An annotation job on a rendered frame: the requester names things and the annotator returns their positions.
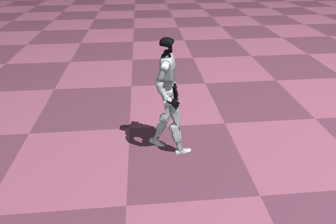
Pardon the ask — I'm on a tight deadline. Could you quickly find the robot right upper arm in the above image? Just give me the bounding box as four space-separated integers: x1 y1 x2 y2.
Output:
155 61 170 86

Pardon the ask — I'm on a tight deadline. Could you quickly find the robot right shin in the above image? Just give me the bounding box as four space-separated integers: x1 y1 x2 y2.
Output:
171 125 183 151

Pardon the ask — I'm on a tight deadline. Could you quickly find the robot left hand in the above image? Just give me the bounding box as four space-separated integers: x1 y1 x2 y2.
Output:
172 83 178 99

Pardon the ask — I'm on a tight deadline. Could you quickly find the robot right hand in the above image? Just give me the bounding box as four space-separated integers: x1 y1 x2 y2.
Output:
167 99 179 110

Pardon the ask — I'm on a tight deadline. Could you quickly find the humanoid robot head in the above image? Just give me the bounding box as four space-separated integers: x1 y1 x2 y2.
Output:
159 37 174 58

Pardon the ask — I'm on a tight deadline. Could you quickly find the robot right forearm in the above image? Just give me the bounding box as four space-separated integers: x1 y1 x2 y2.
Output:
156 83 173 102

